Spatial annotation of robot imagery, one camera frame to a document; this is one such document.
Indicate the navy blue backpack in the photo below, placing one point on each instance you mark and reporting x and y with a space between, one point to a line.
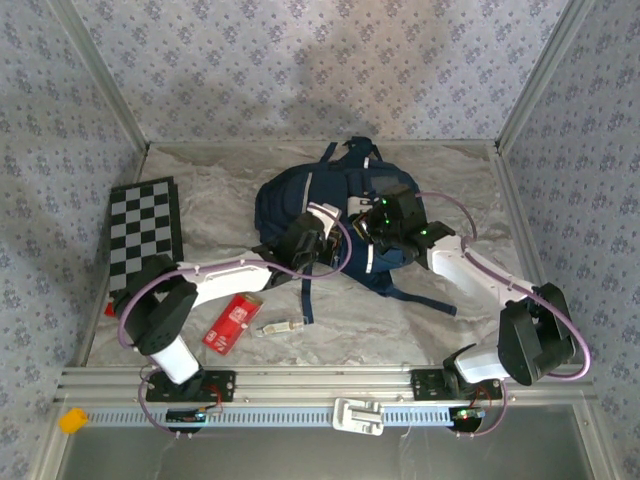
285 200

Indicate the clear plastic small case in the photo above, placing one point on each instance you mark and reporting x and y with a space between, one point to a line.
277 328

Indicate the red packet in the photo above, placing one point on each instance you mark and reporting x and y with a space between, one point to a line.
231 324

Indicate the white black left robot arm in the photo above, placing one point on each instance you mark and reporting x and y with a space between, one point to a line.
225 280

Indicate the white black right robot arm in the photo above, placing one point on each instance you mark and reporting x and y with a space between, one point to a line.
470 272

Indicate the black grey chessboard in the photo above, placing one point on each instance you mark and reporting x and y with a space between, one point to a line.
135 220

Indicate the small yellow block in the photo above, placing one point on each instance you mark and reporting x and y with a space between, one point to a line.
72 420

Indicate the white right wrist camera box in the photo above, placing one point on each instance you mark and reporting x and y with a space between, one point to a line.
359 205

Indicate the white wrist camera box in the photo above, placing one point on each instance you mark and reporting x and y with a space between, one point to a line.
327 215
359 205

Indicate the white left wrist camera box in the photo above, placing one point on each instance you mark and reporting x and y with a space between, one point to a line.
327 215

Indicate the aluminium table side rail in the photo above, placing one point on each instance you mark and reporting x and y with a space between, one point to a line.
521 215

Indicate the aluminium mounting rail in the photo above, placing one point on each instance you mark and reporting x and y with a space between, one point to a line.
320 382

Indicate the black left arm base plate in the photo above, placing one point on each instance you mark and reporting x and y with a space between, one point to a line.
220 387

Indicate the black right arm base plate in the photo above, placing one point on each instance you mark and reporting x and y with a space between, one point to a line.
425 385

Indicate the white plastic bracket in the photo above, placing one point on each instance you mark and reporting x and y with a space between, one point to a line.
357 415

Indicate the aluminium frame post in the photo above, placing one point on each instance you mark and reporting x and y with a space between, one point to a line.
110 85
539 75

